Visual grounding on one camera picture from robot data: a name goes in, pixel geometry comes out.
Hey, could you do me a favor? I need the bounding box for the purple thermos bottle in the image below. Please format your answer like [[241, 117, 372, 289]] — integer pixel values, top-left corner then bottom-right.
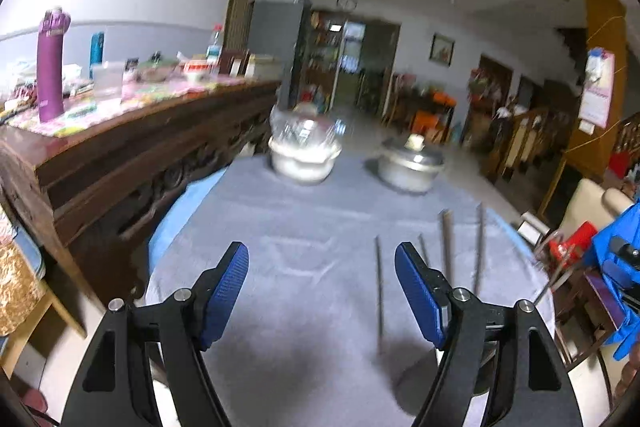
[[36, 6, 72, 124]]

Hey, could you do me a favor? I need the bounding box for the framed wall picture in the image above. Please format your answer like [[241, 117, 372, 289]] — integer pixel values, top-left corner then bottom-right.
[[429, 33, 456, 66]]

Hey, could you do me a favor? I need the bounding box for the clear plastic container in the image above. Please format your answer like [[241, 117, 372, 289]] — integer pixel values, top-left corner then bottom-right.
[[91, 61, 126, 100]]

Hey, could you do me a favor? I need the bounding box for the white box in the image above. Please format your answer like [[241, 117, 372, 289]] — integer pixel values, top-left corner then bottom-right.
[[245, 54, 284, 80]]

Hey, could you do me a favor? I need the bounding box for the patterned sideboard cloth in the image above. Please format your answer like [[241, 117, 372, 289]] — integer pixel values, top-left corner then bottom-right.
[[5, 74, 277, 138]]

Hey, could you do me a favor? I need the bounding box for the blue round table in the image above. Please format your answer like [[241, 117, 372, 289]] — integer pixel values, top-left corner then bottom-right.
[[146, 166, 532, 260]]

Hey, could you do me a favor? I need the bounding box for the red-capped water bottle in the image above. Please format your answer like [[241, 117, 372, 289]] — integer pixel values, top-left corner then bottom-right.
[[206, 24, 224, 62]]

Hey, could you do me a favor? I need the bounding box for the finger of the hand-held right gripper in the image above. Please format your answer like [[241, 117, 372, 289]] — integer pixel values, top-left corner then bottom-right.
[[610, 237, 640, 269]]

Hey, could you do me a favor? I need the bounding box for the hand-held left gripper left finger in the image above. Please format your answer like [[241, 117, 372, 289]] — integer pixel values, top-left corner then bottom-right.
[[60, 241, 250, 427]]

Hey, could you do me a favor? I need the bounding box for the white basin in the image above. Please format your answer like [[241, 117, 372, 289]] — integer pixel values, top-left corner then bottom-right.
[[268, 137, 342, 186]]

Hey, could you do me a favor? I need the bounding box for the grey refrigerator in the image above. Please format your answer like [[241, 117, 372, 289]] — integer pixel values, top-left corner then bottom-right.
[[248, 0, 311, 110]]

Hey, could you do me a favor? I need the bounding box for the wooden card holder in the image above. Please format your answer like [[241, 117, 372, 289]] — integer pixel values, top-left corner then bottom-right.
[[220, 49, 249, 78]]

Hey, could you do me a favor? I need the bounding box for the light blue stool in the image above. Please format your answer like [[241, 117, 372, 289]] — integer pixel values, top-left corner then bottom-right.
[[12, 226, 47, 282]]

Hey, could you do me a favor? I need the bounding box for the wooden dining table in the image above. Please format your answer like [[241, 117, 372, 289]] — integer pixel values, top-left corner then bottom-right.
[[394, 74, 457, 144]]

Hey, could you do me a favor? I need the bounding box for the aluminium pot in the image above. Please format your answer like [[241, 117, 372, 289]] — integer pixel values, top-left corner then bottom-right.
[[377, 154, 444, 194]]

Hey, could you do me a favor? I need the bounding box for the wooden stair railing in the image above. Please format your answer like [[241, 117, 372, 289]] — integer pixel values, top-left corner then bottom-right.
[[492, 107, 567, 188]]

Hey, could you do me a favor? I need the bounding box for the blue thermos bottle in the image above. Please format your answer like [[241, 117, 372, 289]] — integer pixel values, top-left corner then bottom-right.
[[89, 32, 106, 80]]

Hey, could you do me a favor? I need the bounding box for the grey tablecloth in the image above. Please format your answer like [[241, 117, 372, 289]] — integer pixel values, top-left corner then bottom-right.
[[145, 151, 557, 408]]

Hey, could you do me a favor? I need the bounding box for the gold patterned cloth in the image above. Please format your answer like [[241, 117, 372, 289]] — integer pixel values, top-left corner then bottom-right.
[[0, 234, 44, 338]]

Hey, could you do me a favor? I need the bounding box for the carved wooden sideboard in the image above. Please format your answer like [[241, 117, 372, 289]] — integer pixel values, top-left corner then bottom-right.
[[0, 79, 282, 338]]

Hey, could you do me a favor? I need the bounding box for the wall calendar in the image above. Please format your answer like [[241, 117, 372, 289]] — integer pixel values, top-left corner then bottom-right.
[[580, 48, 615, 128]]

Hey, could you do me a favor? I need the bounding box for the red child chair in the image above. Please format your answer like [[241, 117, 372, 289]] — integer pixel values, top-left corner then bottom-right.
[[537, 222, 599, 304]]

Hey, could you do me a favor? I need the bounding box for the beige armchair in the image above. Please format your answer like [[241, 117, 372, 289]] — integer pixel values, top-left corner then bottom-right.
[[557, 179, 634, 254]]

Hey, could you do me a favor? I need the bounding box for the white step stool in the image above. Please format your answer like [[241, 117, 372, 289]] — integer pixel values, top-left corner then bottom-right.
[[517, 212, 546, 244]]

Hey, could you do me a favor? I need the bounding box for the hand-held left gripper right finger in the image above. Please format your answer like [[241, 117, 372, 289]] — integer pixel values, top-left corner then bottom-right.
[[394, 242, 583, 427]]

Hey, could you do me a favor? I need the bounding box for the red and white bowl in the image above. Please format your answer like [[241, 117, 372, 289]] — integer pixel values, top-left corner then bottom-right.
[[181, 58, 211, 83]]

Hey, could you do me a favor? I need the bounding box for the blue plastic chair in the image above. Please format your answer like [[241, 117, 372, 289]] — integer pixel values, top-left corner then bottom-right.
[[592, 202, 640, 360]]

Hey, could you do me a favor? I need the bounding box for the green-lidded glass bowl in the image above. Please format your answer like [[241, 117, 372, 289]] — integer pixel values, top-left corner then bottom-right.
[[135, 57, 180, 83]]

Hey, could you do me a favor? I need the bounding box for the pantry shelf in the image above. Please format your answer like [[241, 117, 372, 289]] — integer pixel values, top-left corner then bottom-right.
[[305, 9, 347, 108]]

